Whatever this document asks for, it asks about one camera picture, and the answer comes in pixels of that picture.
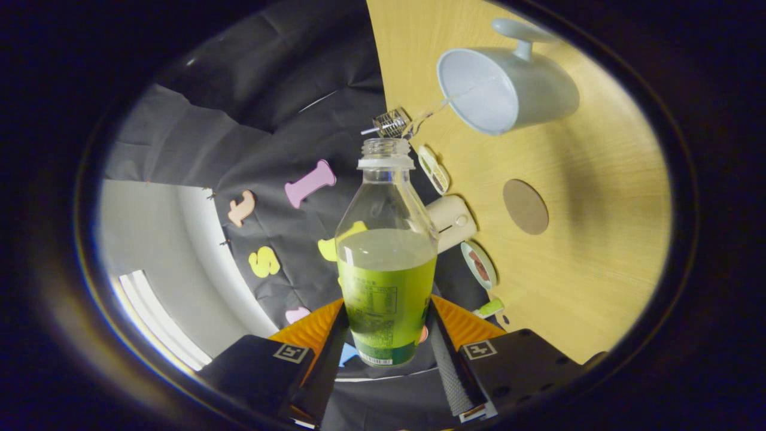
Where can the ceiling light panel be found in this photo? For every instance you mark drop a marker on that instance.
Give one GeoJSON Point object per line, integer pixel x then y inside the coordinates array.
{"type": "Point", "coordinates": [158, 323]}

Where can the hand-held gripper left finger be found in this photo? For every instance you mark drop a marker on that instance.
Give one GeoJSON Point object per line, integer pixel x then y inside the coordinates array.
{"type": "Point", "coordinates": [326, 371]}

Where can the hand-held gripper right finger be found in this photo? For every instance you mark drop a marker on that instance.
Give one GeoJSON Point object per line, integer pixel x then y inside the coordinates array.
{"type": "Point", "coordinates": [449, 371]}

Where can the wooden table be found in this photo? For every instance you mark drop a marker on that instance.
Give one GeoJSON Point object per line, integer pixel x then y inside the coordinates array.
{"type": "Point", "coordinates": [598, 269]}

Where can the pale green plate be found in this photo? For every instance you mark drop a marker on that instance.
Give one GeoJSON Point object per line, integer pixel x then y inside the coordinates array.
{"type": "Point", "coordinates": [479, 281]}

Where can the black backdrop cloth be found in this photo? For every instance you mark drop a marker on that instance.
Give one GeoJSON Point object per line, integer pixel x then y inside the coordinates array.
{"type": "Point", "coordinates": [269, 120]}

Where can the white divided snack tray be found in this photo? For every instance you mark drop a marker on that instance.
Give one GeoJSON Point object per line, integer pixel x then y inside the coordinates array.
{"type": "Point", "coordinates": [433, 170]}

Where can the white cup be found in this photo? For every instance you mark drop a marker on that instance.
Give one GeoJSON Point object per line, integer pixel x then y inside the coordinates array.
{"type": "Point", "coordinates": [538, 90]}

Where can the white toaster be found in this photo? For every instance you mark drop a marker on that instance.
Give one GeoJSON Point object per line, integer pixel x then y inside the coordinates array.
{"type": "Point", "coordinates": [455, 221]}

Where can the white straw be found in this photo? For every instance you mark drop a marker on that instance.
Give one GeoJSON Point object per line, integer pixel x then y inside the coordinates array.
{"type": "Point", "coordinates": [370, 130]}

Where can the clear juice bottle green label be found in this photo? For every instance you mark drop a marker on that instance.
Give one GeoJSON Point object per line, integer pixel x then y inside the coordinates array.
{"type": "Point", "coordinates": [386, 287]}

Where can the small white and green bottle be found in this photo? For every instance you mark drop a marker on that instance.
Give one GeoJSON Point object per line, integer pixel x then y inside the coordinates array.
{"type": "Point", "coordinates": [489, 308]}

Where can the brown meat piece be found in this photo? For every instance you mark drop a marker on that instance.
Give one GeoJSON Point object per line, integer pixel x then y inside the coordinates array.
{"type": "Point", "coordinates": [474, 258]}
{"type": "Point", "coordinates": [483, 273]}

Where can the round brown coaster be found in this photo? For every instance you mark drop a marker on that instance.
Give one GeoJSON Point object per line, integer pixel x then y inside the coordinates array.
{"type": "Point", "coordinates": [525, 206]}

